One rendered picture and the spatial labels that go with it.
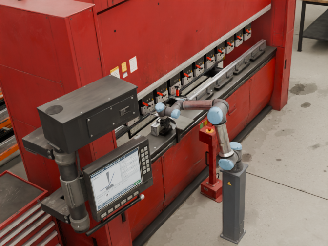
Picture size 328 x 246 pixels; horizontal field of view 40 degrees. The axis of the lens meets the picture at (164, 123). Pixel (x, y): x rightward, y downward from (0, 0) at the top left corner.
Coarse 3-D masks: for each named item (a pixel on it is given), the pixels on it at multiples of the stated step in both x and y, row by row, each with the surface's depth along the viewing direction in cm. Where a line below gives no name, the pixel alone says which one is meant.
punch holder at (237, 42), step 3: (240, 30) 473; (237, 33) 469; (240, 33) 475; (234, 36) 470; (240, 36) 477; (234, 39) 471; (237, 39) 473; (234, 42) 474; (237, 42) 474; (240, 42) 480; (234, 45) 475; (237, 45) 476
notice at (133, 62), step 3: (135, 57) 340; (129, 60) 335; (132, 60) 338; (135, 60) 341; (129, 63) 336; (132, 63) 339; (135, 63) 342; (132, 66) 340; (135, 66) 343; (132, 69) 341; (135, 69) 344
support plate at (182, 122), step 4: (180, 116) 398; (176, 120) 393; (180, 120) 392; (184, 120) 392; (188, 120) 391; (192, 120) 391; (180, 124) 386; (184, 124) 386; (188, 124) 386; (180, 128) 381; (184, 128) 382
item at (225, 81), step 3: (225, 78) 475; (231, 78) 476; (222, 81) 470; (225, 81) 470; (228, 81) 472; (222, 84) 464; (225, 84) 469; (216, 87) 459; (219, 87) 459; (222, 87) 464
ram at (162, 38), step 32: (128, 0) 317; (160, 0) 346; (192, 0) 383; (224, 0) 428; (256, 0) 486; (128, 32) 325; (160, 32) 357; (192, 32) 397; (224, 32) 445; (128, 64) 335; (160, 64) 369
